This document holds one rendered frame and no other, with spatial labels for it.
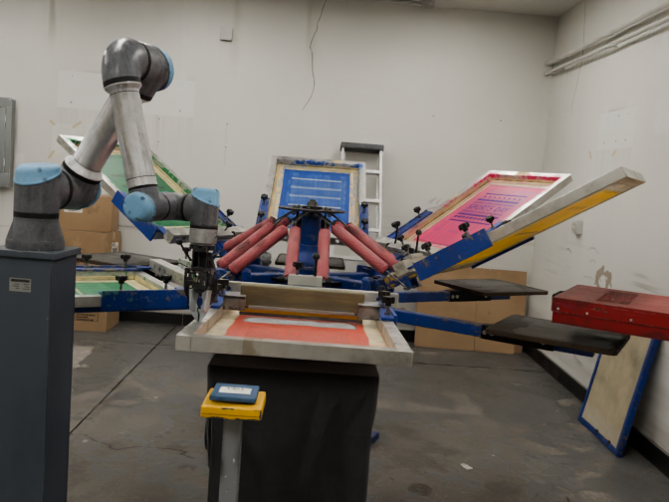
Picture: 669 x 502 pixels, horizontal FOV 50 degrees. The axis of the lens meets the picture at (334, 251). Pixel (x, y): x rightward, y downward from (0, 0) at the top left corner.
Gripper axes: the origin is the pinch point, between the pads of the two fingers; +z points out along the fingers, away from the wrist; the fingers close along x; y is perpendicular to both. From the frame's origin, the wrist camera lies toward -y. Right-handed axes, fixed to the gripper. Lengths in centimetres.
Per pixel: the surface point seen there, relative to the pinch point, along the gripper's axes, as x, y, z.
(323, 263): 34, -87, -11
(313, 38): 12, -441, -182
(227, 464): 15, 41, 26
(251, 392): 19.0, 40.5, 9.5
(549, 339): 114, -51, 7
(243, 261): 1, -97, -9
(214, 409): 11.9, 46.0, 12.3
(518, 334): 105, -55, 7
